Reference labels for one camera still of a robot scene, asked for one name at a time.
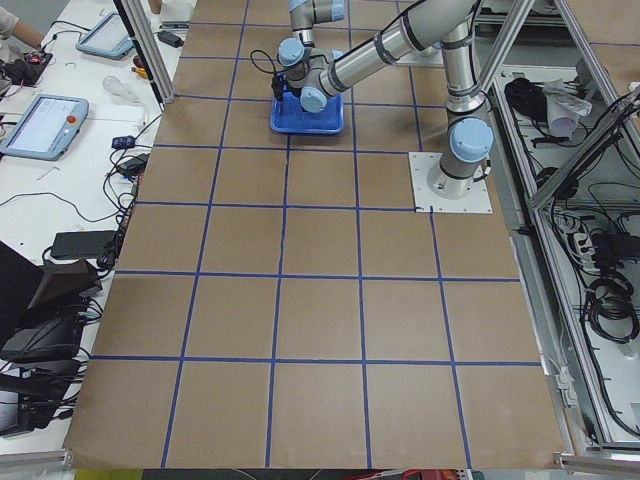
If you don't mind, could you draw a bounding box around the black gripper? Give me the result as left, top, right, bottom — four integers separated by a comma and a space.
271, 73, 300, 100

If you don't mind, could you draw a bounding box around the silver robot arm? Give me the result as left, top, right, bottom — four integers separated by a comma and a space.
272, 0, 494, 200
288, 0, 346, 46

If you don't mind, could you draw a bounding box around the blue plastic tray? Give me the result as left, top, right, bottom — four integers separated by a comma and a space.
270, 91, 344, 135

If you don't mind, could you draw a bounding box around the black power adapter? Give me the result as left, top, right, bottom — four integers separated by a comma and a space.
157, 31, 184, 48

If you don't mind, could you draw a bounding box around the small blue device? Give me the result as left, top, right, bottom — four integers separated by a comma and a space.
111, 135, 136, 150

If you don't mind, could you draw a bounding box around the far teach pendant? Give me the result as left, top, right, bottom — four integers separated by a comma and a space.
75, 12, 134, 60

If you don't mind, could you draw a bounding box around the teach pendant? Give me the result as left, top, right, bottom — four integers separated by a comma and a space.
75, 12, 134, 60
1, 94, 89, 161

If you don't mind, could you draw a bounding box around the near teach pendant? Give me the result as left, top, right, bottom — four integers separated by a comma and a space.
1, 94, 89, 161

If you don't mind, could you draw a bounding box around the black flat power brick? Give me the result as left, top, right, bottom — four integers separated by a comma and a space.
50, 230, 116, 260

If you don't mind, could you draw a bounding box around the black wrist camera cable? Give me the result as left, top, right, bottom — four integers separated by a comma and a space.
249, 48, 279, 79

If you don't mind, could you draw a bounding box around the yellow handled screwdriver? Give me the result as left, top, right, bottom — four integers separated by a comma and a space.
131, 67, 149, 80

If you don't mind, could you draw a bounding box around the aluminium frame post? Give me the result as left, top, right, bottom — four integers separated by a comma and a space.
113, 0, 175, 105

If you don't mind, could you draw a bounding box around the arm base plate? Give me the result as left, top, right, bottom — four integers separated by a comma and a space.
408, 152, 493, 215

